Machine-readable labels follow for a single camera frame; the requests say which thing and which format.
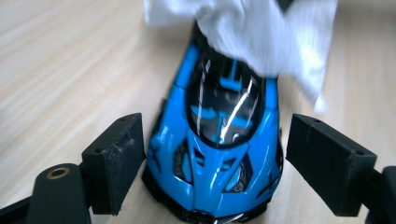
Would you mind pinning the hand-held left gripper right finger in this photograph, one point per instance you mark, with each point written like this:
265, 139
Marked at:
327, 168

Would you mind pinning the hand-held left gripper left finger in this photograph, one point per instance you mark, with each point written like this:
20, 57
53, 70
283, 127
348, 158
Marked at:
120, 165

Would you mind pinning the white wet wipe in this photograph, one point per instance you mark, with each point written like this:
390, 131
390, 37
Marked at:
267, 37

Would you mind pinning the blue toy car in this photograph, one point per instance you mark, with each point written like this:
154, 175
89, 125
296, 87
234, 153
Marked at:
214, 155

